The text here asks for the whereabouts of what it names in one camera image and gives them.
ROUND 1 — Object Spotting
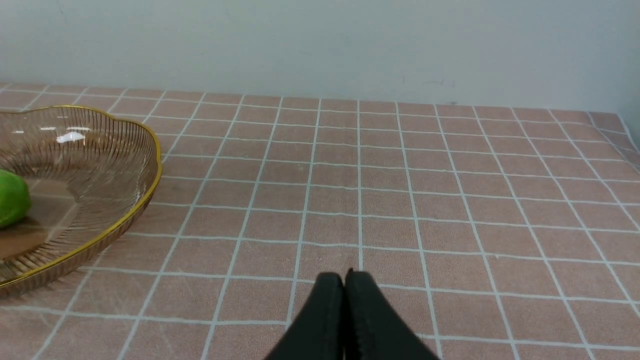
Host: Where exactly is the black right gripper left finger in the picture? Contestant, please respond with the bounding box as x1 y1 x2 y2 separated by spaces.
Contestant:
265 272 345 360

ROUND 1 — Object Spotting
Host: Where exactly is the pink grid tablecloth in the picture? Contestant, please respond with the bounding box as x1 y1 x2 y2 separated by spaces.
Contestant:
1 84 639 360

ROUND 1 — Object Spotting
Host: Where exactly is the gold-rimmed glass bowl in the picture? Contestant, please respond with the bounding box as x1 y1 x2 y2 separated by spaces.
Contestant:
1 105 163 300

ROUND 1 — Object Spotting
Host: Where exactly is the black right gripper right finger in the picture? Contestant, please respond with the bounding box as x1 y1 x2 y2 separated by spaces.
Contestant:
344 269 438 360

